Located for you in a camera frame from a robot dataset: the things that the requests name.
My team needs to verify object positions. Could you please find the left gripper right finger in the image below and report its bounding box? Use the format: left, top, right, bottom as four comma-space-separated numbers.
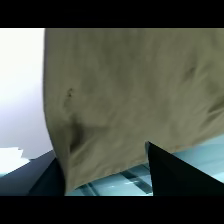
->
145, 141, 224, 197

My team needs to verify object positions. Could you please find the olive green shirt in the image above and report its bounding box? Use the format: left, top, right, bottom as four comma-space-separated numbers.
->
42, 27, 224, 195

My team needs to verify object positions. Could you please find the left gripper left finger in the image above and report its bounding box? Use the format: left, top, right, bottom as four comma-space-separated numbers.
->
27, 157, 67, 197

